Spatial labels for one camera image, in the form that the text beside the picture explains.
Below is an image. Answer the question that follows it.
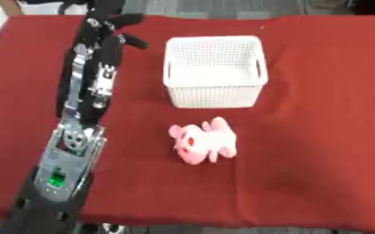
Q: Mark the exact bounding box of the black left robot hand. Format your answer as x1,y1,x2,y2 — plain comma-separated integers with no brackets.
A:
54,0,151,127

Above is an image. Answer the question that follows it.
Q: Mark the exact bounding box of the person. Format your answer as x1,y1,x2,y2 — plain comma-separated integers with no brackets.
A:
0,0,25,16

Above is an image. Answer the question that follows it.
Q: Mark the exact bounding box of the white perforated plastic basket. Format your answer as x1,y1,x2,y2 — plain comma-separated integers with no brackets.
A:
162,35,271,110

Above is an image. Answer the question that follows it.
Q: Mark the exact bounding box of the pink plush toy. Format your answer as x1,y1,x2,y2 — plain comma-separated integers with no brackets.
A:
166,116,239,165

